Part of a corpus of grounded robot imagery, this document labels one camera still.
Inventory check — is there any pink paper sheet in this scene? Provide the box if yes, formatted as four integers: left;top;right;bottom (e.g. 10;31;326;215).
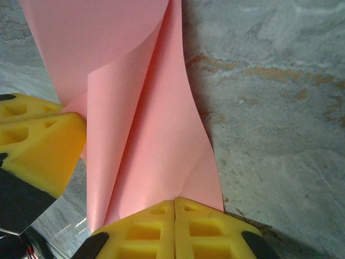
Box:
18;0;225;233

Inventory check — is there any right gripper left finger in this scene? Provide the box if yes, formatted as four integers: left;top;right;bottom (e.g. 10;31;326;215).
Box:
71;199;176;259

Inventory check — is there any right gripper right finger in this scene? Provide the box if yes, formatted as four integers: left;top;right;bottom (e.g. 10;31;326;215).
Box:
175;196;278;259

